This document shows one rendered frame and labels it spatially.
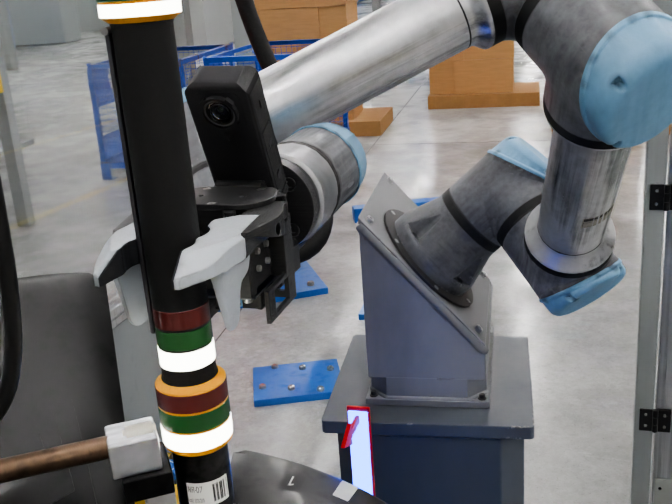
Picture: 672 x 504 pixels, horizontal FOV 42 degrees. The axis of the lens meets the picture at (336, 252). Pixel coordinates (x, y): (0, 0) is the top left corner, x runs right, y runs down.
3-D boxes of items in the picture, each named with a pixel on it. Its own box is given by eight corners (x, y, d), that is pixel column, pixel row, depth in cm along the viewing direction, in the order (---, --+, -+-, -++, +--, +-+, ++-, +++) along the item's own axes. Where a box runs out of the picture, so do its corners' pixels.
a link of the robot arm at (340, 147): (330, 221, 82) (390, 159, 79) (293, 258, 72) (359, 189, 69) (271, 163, 82) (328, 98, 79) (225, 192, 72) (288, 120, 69)
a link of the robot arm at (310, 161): (334, 142, 68) (238, 143, 70) (317, 155, 64) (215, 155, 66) (340, 234, 70) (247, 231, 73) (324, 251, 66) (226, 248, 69)
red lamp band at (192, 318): (158, 336, 50) (155, 316, 49) (150, 315, 53) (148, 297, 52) (215, 325, 51) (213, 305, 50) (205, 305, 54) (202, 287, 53)
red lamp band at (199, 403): (162, 421, 51) (159, 402, 50) (153, 389, 55) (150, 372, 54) (235, 405, 52) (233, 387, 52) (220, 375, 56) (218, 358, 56)
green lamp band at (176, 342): (161, 356, 50) (158, 337, 50) (153, 335, 53) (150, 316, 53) (218, 345, 51) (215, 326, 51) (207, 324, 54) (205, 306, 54)
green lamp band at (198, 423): (165, 440, 51) (162, 422, 51) (155, 407, 55) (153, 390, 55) (237, 424, 52) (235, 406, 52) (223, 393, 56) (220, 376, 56)
